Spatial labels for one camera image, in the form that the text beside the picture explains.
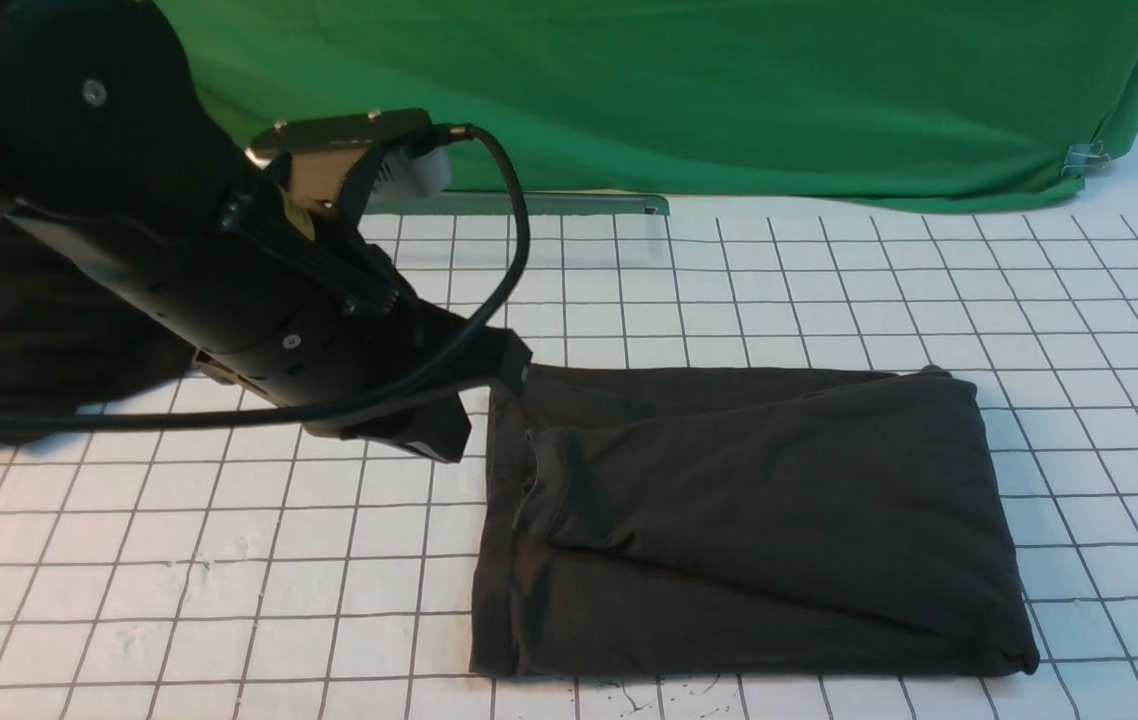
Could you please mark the silver binder clip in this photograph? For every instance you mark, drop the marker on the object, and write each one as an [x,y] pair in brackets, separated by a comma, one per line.
[1083,158]

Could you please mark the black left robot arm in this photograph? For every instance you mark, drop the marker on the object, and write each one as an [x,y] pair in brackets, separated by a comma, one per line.
[100,117]

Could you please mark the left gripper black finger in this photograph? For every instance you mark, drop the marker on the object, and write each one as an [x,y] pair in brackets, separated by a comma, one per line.
[430,421]

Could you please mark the gray long-sleeve top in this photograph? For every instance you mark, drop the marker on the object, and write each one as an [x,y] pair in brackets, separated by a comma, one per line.
[701,521]

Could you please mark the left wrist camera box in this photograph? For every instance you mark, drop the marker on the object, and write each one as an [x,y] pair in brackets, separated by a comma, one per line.
[342,164]

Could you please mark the gray metal table rail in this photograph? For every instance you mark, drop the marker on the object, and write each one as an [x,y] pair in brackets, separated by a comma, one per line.
[493,204]

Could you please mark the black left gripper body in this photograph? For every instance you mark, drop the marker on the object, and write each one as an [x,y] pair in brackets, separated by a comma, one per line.
[291,305]

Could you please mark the green backdrop cloth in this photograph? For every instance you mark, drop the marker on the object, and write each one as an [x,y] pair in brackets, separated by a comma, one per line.
[930,106]

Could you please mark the black crumpled garment pile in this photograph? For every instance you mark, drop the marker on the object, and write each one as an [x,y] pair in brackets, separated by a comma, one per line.
[67,343]

